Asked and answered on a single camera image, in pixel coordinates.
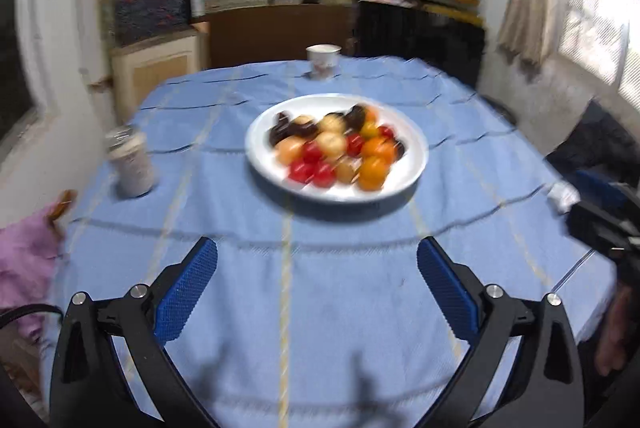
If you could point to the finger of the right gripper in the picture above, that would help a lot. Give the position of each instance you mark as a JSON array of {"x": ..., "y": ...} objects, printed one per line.
[{"x": 598, "y": 189}]

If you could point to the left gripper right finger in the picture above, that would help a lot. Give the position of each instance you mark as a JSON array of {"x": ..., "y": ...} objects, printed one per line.
[{"x": 484, "y": 322}]

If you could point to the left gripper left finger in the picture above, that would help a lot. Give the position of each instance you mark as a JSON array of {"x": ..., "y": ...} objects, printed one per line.
[{"x": 159, "y": 316}]

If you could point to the small dark mangosteen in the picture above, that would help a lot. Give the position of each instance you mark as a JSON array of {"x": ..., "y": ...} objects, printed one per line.
[{"x": 400, "y": 149}]

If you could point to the large orange tangerine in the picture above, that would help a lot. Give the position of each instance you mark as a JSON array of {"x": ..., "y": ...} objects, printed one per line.
[{"x": 380, "y": 147}]

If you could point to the pale yellow striped fruit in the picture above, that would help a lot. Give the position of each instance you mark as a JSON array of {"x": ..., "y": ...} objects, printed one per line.
[{"x": 333, "y": 145}]

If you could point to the dark purple mangosteen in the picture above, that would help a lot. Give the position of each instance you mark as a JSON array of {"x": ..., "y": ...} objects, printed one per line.
[{"x": 355, "y": 118}]

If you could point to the right hand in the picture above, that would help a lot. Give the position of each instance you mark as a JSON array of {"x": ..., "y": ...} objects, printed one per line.
[{"x": 611, "y": 352}]

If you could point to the crumpled white tissue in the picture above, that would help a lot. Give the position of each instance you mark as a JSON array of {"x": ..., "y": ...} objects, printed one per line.
[{"x": 562, "y": 196}]

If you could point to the pink cloth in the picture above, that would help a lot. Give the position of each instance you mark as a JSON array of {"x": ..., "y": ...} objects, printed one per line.
[{"x": 29, "y": 249}]

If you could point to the blue checked tablecloth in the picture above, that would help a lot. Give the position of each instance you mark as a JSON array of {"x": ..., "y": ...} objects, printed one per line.
[{"x": 317, "y": 316}]

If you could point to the white jar with lid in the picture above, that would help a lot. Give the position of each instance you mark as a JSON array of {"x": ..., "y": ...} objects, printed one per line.
[{"x": 126, "y": 150}]

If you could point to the white plate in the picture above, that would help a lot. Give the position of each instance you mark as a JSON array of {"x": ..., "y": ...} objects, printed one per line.
[{"x": 335, "y": 180}]

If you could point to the red tomato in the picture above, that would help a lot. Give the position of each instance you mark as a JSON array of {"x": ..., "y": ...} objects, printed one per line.
[{"x": 301, "y": 172}]

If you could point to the pale peach fruit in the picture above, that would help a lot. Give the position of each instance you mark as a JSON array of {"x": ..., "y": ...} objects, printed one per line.
[{"x": 289, "y": 149}]

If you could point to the dark mangosteen near plate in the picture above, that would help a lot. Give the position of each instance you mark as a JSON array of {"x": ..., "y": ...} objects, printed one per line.
[{"x": 304, "y": 127}]

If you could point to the dark mangosteen on table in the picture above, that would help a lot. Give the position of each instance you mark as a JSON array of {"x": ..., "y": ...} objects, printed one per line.
[{"x": 280, "y": 129}]

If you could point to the white paper cup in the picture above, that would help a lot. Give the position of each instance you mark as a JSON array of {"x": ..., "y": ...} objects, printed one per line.
[{"x": 323, "y": 60}]

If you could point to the window with metal frame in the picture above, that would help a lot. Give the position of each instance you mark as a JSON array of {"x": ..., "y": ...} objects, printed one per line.
[{"x": 602, "y": 37}]

